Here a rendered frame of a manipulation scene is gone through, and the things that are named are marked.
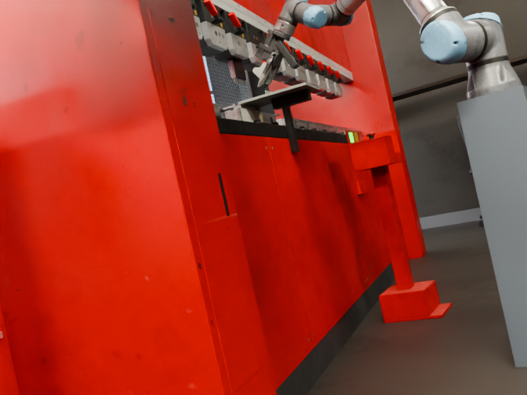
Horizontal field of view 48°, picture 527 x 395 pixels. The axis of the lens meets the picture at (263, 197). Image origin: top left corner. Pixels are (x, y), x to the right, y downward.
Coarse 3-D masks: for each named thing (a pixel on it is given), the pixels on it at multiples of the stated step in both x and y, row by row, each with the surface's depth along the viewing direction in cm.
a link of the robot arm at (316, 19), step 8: (296, 8) 212; (304, 8) 209; (312, 8) 207; (320, 8) 207; (328, 8) 212; (296, 16) 212; (304, 16) 209; (312, 16) 206; (320, 16) 208; (328, 16) 212; (304, 24) 212; (312, 24) 208; (320, 24) 209; (328, 24) 215
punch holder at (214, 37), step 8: (200, 0) 199; (200, 8) 200; (216, 8) 211; (200, 16) 200; (208, 16) 202; (208, 24) 200; (216, 24) 208; (208, 32) 199; (216, 32) 206; (224, 32) 212; (200, 40) 201; (208, 40) 200; (216, 40) 204; (224, 40) 211; (208, 48) 204; (216, 48) 206; (224, 48) 209; (208, 56) 215
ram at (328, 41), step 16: (240, 0) 237; (256, 0) 257; (272, 0) 279; (320, 0) 379; (240, 16) 233; (272, 16) 273; (304, 32) 323; (320, 32) 360; (336, 32) 407; (320, 48) 351; (336, 48) 396; (352, 80) 425
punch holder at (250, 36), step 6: (246, 24) 237; (246, 30) 237; (252, 30) 242; (258, 30) 249; (246, 36) 237; (252, 36) 240; (258, 36) 248; (246, 42) 237; (252, 42) 239; (258, 42) 246; (252, 48) 236; (252, 54) 237; (246, 60) 238; (252, 60) 238; (258, 60) 240; (246, 66) 242; (252, 66) 244; (258, 66) 247
